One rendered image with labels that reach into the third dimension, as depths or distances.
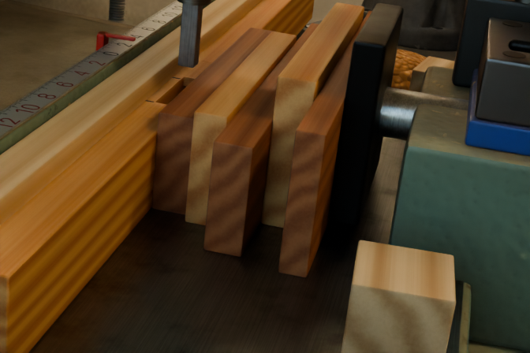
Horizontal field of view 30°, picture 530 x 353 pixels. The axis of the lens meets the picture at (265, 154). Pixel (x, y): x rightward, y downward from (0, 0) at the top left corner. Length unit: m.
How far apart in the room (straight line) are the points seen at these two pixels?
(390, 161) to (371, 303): 0.22
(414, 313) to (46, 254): 0.13
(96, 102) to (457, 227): 0.17
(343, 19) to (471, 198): 0.17
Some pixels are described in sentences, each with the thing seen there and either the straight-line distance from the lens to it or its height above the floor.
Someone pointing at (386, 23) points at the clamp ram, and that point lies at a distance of 0.49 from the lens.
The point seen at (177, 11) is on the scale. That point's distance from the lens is 0.63.
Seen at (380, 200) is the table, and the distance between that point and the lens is 0.52.
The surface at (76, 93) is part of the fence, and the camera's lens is 0.47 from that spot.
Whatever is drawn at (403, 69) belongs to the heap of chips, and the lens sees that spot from 0.72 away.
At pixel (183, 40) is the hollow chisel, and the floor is 0.96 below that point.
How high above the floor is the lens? 1.10
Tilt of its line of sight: 21 degrees down
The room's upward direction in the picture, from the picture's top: 7 degrees clockwise
